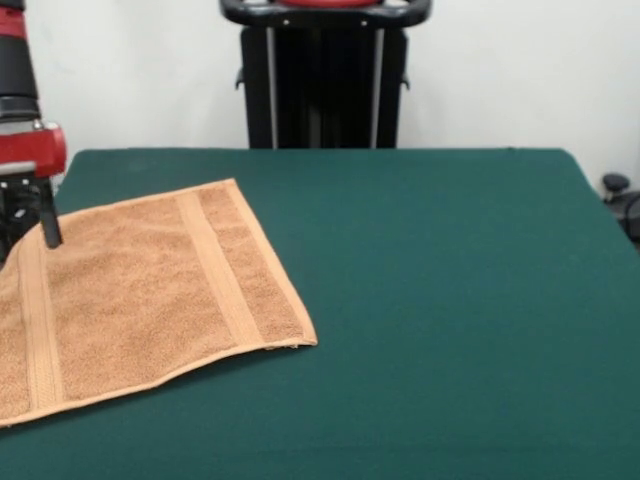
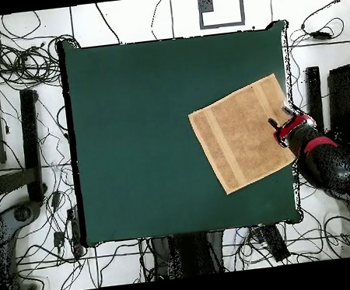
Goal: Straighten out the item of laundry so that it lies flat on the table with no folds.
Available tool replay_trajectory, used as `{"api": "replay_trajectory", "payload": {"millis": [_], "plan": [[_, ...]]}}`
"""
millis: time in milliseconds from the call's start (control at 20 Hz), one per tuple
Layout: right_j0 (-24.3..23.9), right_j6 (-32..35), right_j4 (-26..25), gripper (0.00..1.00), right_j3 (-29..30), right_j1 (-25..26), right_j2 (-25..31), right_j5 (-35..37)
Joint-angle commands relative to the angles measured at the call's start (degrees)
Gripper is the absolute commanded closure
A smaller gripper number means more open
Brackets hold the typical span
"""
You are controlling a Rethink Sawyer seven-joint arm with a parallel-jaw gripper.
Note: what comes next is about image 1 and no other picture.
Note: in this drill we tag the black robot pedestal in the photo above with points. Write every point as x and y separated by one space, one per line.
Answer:
325 90

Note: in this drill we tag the tan terry towel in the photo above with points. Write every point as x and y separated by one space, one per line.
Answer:
140 300

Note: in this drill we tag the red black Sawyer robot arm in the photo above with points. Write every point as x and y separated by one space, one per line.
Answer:
15 65

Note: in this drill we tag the dark green table cloth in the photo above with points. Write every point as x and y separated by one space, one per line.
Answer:
450 350

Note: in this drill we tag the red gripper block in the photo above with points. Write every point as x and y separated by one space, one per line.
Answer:
35 147

